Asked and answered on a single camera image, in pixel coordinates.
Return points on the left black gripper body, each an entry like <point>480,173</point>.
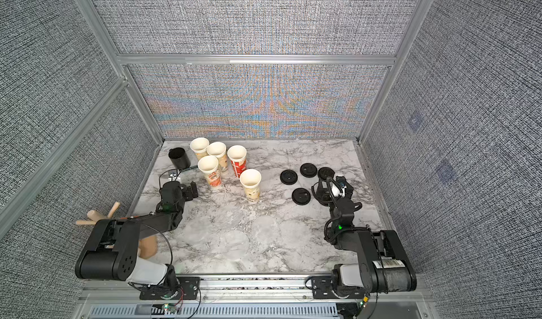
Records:
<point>186,191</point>

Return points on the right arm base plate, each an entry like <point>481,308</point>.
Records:
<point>327,287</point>

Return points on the black lid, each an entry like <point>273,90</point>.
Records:
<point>326,172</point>
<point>308,170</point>
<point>301,196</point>
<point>288,177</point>

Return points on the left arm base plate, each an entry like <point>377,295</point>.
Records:
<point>186,288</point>

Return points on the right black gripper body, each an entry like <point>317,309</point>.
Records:
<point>335,190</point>

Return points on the black lid left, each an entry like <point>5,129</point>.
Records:
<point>288,177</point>

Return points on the black lid back right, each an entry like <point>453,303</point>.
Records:
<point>326,172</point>

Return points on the black cylindrical cup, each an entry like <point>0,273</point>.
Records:
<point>179,158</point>

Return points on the black lid front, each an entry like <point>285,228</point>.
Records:
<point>301,196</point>

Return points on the black lid back middle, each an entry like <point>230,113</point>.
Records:
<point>308,170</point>

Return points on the red paper cup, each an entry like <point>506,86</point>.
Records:
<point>237,155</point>

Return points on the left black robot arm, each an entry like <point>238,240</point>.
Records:
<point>111,251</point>

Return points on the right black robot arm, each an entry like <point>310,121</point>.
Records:
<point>382,263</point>

